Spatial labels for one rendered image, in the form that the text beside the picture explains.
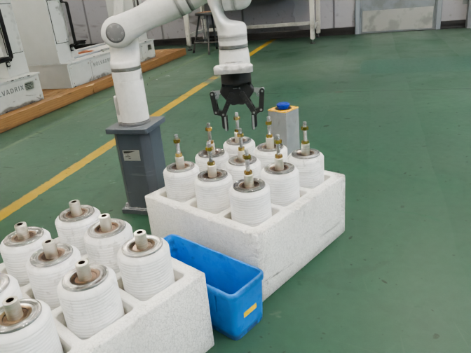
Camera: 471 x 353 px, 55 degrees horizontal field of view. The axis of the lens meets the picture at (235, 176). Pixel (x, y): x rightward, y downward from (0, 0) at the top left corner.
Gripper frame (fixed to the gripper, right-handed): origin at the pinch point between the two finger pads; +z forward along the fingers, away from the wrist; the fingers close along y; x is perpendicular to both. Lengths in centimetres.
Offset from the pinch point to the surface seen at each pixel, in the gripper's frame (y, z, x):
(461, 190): -69, 35, -27
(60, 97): 141, 28, -195
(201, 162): 11.7, 10.9, -3.1
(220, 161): 6.5, 11.1, -3.4
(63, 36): 147, -10, -234
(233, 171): 2.3, 11.3, 4.2
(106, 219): 25.2, 7.5, 34.9
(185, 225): 14.9, 21.7, 13.1
